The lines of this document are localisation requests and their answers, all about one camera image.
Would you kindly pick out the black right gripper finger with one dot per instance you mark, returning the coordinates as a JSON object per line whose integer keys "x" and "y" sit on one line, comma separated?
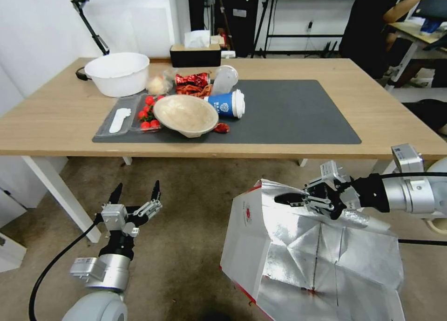
{"x": 288, "y": 198}
{"x": 314, "y": 189}

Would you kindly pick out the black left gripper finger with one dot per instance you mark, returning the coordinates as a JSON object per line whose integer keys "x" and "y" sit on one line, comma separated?
{"x": 150, "y": 207}
{"x": 116, "y": 194}

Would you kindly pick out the white foil-lined delivery bag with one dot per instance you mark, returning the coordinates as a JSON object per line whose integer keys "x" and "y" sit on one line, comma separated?
{"x": 314, "y": 258}

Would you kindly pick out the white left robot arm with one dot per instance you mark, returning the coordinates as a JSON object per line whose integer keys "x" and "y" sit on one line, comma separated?
{"x": 104, "y": 275}

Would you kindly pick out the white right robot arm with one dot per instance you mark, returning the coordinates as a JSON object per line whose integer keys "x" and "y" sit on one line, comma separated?
{"x": 408, "y": 191}

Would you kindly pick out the clear plastic food container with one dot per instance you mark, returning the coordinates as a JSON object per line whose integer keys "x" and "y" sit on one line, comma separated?
{"x": 104, "y": 123}

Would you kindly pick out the bun in clear bag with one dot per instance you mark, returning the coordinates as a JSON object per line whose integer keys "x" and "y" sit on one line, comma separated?
{"x": 156, "y": 85}

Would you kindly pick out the white table leg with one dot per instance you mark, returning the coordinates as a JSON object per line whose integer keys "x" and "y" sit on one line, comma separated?
{"x": 59, "y": 195}

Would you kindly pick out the dark grey table mat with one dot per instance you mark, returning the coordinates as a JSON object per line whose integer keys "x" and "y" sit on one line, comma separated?
{"x": 290, "y": 115}

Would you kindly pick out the white cabinet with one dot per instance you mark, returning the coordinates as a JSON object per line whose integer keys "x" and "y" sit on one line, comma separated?
{"x": 21, "y": 195}

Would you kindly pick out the small red wrapper scrap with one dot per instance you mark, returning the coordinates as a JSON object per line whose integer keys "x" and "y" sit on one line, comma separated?
{"x": 222, "y": 127}

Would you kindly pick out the beige paper bowl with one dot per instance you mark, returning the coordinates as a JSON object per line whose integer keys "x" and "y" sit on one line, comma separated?
{"x": 185, "y": 116}

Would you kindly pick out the black chair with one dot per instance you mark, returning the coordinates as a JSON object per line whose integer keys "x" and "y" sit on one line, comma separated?
{"x": 427, "y": 115}

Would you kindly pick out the blue paper coffee cup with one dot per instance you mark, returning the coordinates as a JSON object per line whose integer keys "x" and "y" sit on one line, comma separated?
{"x": 225, "y": 106}

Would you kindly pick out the white plastic basin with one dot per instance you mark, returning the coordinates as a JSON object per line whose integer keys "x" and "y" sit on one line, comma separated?
{"x": 117, "y": 74}

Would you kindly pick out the red crumpled snack wrapper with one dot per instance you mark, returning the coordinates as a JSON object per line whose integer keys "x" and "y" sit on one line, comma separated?
{"x": 190, "y": 90}

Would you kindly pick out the crushed red drink can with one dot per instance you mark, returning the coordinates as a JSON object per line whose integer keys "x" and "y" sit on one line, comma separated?
{"x": 192, "y": 79}

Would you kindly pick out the clear plastic cup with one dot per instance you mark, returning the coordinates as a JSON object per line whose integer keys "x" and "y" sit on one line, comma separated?
{"x": 225, "y": 79}

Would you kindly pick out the black tissue box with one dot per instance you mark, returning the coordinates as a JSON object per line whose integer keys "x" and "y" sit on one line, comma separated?
{"x": 195, "y": 56}

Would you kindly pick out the person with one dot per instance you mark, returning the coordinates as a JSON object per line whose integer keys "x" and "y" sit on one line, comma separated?
{"x": 366, "y": 27}

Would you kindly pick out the wooden desk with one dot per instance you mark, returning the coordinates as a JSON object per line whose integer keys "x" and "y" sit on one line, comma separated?
{"x": 415, "y": 34}

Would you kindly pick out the black desk lamp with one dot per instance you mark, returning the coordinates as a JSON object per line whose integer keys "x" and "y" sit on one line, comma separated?
{"x": 91, "y": 29}

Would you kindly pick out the white tissue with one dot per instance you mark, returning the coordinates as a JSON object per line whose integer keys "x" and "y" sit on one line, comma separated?
{"x": 197, "y": 38}

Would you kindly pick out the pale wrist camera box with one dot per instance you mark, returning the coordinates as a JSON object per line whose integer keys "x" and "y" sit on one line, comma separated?
{"x": 331, "y": 172}
{"x": 114, "y": 216}

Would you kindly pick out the black metal stand frame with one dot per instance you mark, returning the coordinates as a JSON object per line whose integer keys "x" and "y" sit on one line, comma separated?
{"x": 272, "y": 20}

